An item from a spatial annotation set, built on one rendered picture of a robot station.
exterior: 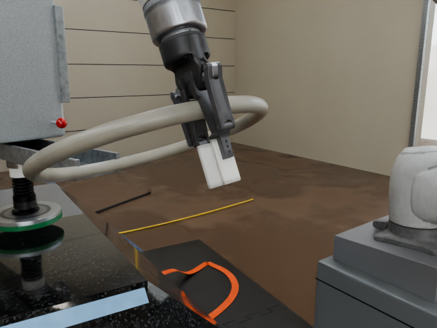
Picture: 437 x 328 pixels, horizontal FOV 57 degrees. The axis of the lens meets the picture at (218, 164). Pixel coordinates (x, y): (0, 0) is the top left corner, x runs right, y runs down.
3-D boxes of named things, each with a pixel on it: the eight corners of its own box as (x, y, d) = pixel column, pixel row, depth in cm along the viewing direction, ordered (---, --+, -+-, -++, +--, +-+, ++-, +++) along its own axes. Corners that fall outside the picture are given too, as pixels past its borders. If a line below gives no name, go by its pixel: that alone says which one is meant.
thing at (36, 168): (-13, 198, 81) (-16, 184, 81) (170, 160, 117) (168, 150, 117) (113, 124, 48) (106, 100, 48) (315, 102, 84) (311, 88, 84)
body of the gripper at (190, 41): (214, 25, 62) (231, 82, 61) (190, 49, 69) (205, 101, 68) (170, 27, 58) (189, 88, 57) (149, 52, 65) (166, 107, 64)
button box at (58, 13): (50, 101, 129) (41, 7, 123) (58, 101, 131) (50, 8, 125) (62, 103, 124) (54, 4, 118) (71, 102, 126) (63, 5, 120)
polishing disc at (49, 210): (18, 202, 144) (18, 199, 144) (73, 206, 140) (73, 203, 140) (-27, 224, 124) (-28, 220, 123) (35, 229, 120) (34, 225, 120)
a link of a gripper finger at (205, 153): (198, 146, 63) (196, 146, 64) (211, 189, 63) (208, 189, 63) (214, 142, 65) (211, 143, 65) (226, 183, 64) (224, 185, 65)
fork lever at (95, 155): (-40, 152, 136) (-42, 138, 135) (19, 145, 150) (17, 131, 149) (62, 184, 91) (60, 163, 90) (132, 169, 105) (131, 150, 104)
